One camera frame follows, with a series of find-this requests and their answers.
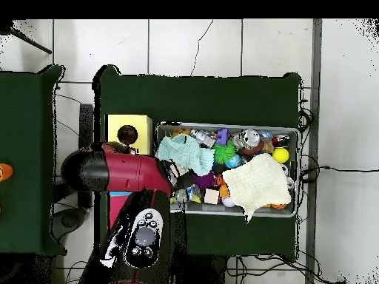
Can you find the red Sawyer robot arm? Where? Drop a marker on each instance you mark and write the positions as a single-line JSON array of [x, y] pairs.
[[130, 174]]

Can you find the wooden box with three holes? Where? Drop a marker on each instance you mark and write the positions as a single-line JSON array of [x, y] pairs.
[[142, 127]]

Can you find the shallow clear mesh bin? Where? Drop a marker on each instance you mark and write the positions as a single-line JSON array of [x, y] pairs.
[[266, 213]]

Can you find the mint green muslin cloth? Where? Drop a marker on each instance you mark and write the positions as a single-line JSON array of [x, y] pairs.
[[186, 153]]

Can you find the silver toy robot figure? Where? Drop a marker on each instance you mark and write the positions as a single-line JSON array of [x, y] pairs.
[[204, 137]]

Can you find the green spiky rubber ball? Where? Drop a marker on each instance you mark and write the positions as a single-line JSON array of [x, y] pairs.
[[224, 153]]

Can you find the purple plastic toy block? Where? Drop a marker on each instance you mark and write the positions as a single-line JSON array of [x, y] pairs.
[[222, 136]]

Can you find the plain wooden cube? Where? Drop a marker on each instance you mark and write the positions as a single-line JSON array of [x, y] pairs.
[[211, 196]]

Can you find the blue globe ball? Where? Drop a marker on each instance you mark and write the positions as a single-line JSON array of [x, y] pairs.
[[234, 161]]

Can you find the silver metal can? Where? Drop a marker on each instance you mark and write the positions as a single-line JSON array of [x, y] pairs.
[[250, 137]]

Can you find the cream muslin cloth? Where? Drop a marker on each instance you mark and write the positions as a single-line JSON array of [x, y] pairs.
[[257, 183]]

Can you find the yellow smiley ball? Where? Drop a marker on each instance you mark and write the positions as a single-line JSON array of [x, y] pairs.
[[280, 155]]

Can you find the black stand bar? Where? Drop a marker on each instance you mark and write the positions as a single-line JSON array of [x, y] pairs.
[[86, 124]]

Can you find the dark green neighbour table cloth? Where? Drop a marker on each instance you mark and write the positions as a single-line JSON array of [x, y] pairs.
[[26, 118]]

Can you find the orange toy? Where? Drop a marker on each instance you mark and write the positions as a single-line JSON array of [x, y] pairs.
[[5, 172]]

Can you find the black tripod leg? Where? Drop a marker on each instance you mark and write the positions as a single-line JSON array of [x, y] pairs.
[[32, 44]]

